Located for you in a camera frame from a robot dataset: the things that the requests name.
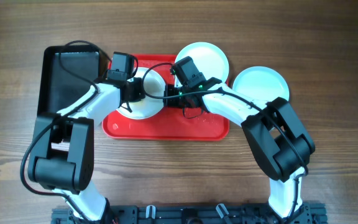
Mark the black water basin tray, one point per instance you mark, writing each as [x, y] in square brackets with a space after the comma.
[65, 76]

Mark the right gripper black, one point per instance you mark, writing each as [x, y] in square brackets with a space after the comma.
[170, 102]

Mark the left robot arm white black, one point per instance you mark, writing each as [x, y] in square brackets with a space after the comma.
[60, 159]

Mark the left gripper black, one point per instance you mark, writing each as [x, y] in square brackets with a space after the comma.
[140, 86]

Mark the red plastic tray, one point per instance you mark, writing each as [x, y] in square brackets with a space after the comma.
[168, 124]

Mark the light blue plate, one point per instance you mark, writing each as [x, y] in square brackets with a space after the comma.
[261, 83]
[209, 59]

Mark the light blue plate top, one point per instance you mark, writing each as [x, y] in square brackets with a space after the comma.
[209, 59]

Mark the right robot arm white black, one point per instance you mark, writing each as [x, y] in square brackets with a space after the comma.
[279, 142]

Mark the white plate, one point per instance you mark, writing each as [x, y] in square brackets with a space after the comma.
[154, 85]

